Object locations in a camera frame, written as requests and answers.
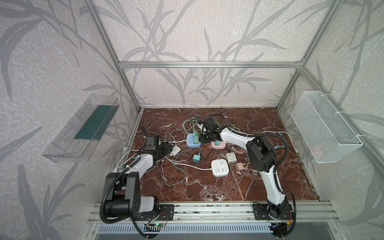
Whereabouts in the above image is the white power strip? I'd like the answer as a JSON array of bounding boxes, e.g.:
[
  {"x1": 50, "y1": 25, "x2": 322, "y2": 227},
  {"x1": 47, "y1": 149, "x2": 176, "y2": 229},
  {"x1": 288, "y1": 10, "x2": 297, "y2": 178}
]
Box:
[{"x1": 211, "y1": 159, "x2": 230, "y2": 178}]

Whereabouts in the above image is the white coiled usb cable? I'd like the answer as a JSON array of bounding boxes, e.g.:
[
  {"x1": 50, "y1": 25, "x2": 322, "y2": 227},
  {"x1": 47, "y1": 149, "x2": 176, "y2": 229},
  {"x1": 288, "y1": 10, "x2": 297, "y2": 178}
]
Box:
[{"x1": 164, "y1": 128, "x2": 187, "y2": 146}]

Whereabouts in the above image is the blue power strip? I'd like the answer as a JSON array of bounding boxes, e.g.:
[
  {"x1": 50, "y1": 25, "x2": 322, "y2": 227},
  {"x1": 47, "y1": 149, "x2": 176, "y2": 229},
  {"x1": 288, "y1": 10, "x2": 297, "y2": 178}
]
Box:
[{"x1": 186, "y1": 134, "x2": 201, "y2": 148}]

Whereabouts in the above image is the green usb cable bundle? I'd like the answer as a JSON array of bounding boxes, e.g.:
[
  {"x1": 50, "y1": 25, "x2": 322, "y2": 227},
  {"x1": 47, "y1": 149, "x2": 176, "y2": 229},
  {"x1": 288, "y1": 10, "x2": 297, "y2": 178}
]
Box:
[{"x1": 181, "y1": 114, "x2": 241, "y2": 136}]

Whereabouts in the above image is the teal usb cable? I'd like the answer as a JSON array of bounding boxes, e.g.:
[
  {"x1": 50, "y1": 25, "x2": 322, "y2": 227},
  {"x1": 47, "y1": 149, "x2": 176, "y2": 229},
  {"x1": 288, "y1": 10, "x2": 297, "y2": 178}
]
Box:
[{"x1": 271, "y1": 131, "x2": 289, "y2": 151}]

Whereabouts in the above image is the pink power strip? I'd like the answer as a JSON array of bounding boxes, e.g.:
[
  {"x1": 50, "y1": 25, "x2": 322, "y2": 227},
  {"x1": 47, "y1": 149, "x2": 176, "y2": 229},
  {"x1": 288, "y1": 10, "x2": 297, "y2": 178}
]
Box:
[{"x1": 211, "y1": 141, "x2": 227, "y2": 150}]

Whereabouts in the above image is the green charger on blue strip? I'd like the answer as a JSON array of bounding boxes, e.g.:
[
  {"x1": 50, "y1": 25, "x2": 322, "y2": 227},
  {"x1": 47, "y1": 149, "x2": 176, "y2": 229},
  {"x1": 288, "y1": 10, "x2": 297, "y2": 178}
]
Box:
[{"x1": 193, "y1": 130, "x2": 199, "y2": 144}]

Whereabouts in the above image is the white wire mesh basket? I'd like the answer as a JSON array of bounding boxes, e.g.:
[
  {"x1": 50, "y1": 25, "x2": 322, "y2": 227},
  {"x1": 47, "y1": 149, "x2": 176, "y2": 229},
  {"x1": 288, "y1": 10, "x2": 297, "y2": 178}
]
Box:
[{"x1": 291, "y1": 91, "x2": 364, "y2": 164}]

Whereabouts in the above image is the white power strip cord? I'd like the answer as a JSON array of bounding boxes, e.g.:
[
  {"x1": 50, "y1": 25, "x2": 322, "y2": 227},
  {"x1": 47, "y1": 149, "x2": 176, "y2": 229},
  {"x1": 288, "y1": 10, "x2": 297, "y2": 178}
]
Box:
[{"x1": 163, "y1": 155, "x2": 213, "y2": 171}]

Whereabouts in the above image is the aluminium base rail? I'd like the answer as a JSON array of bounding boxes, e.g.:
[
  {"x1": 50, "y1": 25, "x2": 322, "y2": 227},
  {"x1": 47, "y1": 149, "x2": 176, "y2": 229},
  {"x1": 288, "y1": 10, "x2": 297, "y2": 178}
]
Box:
[{"x1": 86, "y1": 201, "x2": 340, "y2": 224}]

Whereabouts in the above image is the teal charger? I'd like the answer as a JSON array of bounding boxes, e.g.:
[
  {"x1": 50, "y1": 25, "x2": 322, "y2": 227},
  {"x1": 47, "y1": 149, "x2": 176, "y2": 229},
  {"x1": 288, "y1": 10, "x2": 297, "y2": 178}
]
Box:
[{"x1": 193, "y1": 154, "x2": 201, "y2": 163}]

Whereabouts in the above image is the clear plastic wall tray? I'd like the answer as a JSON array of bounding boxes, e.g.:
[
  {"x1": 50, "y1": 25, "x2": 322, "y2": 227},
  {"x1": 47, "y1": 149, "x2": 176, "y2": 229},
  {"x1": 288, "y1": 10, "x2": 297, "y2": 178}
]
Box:
[{"x1": 43, "y1": 94, "x2": 120, "y2": 163}]

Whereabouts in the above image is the pink charger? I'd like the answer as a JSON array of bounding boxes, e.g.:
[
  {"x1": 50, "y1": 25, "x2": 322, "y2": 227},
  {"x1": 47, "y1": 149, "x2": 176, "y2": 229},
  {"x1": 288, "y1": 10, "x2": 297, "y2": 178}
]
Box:
[{"x1": 235, "y1": 163, "x2": 245, "y2": 171}]

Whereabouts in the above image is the pink usb cable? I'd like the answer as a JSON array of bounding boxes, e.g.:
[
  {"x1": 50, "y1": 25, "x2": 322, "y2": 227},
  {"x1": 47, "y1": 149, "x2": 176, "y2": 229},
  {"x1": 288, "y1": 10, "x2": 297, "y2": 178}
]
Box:
[{"x1": 226, "y1": 142, "x2": 248, "y2": 155}]

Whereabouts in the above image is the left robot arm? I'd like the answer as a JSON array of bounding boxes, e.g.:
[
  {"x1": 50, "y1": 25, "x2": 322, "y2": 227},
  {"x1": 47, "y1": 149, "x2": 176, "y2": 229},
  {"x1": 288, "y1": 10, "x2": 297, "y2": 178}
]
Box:
[{"x1": 100, "y1": 135, "x2": 173, "y2": 224}]

